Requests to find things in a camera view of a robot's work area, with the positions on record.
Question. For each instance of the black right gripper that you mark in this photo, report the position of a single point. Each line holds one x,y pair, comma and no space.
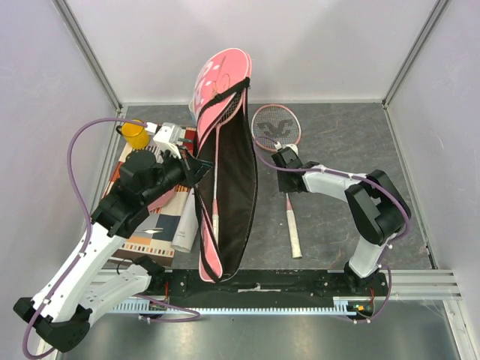
282,158

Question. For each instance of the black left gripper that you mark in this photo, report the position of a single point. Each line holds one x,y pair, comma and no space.
193,169

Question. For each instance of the pink badminton racket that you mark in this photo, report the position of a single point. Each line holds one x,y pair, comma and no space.
225,118
273,123

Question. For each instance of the pink sport racket bag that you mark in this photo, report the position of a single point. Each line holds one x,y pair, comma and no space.
224,80

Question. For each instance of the white shuttlecock tube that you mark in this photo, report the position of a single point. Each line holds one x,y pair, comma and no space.
186,231

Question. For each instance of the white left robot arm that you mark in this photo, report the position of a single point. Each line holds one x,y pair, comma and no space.
65,309

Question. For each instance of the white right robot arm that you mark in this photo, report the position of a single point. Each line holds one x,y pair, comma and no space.
379,212

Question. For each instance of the pink dotted plate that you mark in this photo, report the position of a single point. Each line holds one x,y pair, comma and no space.
162,200

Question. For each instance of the light blue mug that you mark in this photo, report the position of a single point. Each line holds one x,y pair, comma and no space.
192,111

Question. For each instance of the yellow enamel mug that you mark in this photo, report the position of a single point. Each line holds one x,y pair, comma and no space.
134,133

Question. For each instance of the metal spoon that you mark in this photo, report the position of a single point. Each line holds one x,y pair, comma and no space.
150,230

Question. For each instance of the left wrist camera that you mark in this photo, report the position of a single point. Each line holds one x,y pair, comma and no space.
165,137

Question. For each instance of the white slotted cable duct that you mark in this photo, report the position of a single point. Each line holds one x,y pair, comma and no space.
145,307

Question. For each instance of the aluminium frame post left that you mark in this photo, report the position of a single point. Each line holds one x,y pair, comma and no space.
74,27

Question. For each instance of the aluminium frame post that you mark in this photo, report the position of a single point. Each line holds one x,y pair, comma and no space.
74,27
414,52

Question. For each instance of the aluminium frame post right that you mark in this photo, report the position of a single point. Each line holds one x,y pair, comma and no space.
414,52

